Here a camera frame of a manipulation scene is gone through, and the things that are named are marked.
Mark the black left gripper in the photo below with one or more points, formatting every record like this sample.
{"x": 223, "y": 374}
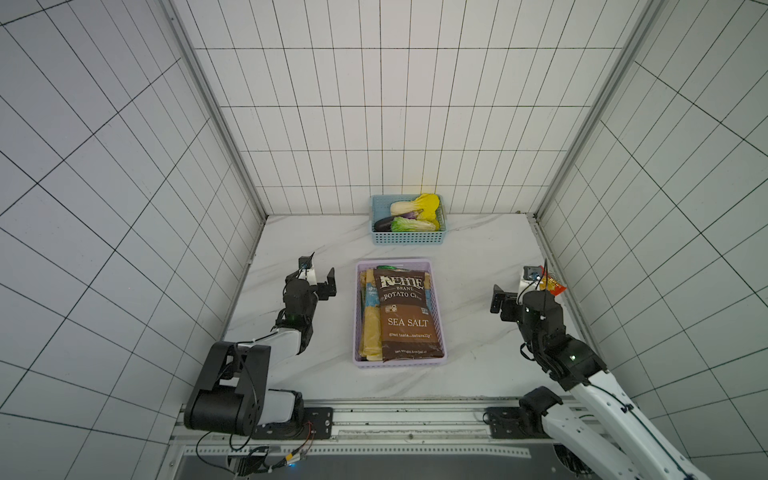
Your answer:
{"x": 327, "y": 288}

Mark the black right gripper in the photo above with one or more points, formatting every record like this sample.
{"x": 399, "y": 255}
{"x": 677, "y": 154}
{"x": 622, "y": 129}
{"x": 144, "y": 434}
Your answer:
{"x": 507, "y": 305}

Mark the blue kettle cooked chips bag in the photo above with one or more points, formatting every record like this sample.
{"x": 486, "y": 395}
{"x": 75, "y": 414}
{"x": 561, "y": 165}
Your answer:
{"x": 370, "y": 347}

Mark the brown Kettle chips bag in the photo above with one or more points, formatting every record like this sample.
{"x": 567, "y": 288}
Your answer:
{"x": 409, "y": 330}

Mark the green Chuba cassava chips bag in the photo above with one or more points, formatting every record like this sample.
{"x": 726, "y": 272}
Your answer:
{"x": 392, "y": 268}

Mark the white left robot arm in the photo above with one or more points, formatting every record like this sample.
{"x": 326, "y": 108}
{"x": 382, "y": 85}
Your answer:
{"x": 232, "y": 393}

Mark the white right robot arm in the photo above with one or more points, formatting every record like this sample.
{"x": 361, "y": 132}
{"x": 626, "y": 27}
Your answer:
{"x": 613, "y": 437}

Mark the purple perforated basket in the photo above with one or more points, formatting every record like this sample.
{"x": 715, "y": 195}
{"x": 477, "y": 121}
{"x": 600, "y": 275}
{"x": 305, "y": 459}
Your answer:
{"x": 421, "y": 264}

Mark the light blue perforated basket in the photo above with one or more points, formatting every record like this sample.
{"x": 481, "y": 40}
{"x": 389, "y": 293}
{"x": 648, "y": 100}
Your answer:
{"x": 380, "y": 208}

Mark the red snack packet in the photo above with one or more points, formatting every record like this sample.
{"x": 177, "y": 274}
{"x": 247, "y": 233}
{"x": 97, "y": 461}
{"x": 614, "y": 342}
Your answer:
{"x": 552, "y": 285}

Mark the toy eggplant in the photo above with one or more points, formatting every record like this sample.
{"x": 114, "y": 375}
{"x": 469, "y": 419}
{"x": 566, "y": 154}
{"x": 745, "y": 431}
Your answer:
{"x": 384, "y": 225}

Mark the green toy napa cabbage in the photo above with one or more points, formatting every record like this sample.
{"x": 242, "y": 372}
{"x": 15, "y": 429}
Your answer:
{"x": 402, "y": 224}

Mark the white toy cabbage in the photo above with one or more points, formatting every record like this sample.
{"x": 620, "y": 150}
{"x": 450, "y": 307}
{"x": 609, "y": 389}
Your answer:
{"x": 404, "y": 208}

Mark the yellow toy cabbage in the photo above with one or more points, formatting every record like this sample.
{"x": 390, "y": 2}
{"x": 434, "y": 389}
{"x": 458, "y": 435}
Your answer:
{"x": 426, "y": 205}

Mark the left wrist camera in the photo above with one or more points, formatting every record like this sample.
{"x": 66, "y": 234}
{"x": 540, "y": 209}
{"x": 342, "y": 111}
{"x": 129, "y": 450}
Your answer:
{"x": 306, "y": 269}

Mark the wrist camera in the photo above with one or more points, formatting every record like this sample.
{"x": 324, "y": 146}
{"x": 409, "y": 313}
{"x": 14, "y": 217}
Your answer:
{"x": 533, "y": 278}
{"x": 306, "y": 269}

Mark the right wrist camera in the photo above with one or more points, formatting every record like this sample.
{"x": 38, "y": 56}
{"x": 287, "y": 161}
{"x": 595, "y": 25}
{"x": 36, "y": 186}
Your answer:
{"x": 533, "y": 278}

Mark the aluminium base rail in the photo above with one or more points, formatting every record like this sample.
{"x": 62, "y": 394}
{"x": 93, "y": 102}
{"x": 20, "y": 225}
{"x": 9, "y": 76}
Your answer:
{"x": 461, "y": 438}

